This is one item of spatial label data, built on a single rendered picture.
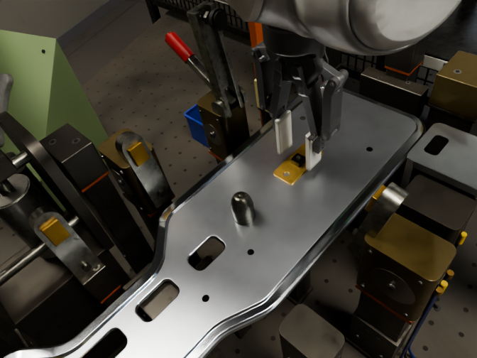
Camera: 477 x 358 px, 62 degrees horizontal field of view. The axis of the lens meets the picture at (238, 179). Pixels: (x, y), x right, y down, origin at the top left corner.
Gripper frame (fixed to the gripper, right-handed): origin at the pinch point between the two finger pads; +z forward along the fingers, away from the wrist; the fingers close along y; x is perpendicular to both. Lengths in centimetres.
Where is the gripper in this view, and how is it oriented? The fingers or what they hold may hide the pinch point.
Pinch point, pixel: (298, 141)
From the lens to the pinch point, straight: 59.6
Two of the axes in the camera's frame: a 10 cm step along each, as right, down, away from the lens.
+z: 1.3, 6.5, 7.5
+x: 6.8, -6.1, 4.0
